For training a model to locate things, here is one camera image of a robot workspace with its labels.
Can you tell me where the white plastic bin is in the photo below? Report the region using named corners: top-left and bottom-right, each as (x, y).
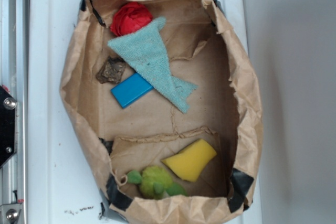
top-left (27, 0), bottom-right (263, 224)

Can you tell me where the light blue terry cloth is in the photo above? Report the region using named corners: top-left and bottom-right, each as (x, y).
top-left (108, 17), bottom-right (197, 114)

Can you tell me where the black metal bracket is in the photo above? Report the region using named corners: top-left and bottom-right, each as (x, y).
top-left (0, 86), bottom-right (17, 168)

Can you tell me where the blue rectangular block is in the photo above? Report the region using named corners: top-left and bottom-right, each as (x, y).
top-left (111, 73), bottom-right (154, 109)

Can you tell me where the red crumpled paper ball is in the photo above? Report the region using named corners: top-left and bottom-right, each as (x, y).
top-left (110, 2), bottom-right (153, 37)

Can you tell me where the yellow green sponge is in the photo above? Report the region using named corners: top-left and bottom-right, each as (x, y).
top-left (161, 138), bottom-right (217, 182)

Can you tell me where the brown paper bag tray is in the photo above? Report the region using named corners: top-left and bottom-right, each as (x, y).
top-left (60, 0), bottom-right (263, 223)

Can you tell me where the aluminium frame rail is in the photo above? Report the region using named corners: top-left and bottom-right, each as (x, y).
top-left (1, 0), bottom-right (29, 223)

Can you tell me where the silver corner bracket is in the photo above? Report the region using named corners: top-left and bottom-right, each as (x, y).
top-left (1, 203), bottom-right (23, 224)

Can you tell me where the green plush toy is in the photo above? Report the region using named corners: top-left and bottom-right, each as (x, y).
top-left (127, 166), bottom-right (187, 200)

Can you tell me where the brown bark piece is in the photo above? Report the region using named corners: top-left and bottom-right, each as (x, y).
top-left (96, 56), bottom-right (126, 84)

